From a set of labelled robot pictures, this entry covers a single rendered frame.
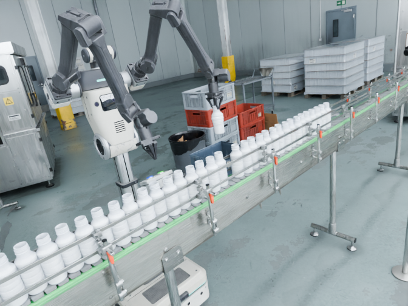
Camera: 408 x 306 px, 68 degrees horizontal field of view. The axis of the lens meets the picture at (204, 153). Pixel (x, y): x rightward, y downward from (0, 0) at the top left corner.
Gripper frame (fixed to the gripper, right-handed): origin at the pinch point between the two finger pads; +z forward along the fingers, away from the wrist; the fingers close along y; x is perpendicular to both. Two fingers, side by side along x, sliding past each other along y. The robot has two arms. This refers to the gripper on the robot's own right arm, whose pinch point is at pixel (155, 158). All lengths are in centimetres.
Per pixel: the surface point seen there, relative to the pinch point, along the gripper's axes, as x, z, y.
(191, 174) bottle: -18.6, 11.8, 3.1
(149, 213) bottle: -17.7, 18.0, -20.5
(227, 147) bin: 41, 15, 81
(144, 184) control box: -1.1, 9.0, -10.0
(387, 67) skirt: 253, 21, 1021
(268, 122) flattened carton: 183, 22, 305
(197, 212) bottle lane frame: -16.7, 27.6, 0.2
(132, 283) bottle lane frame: -12, 39, -35
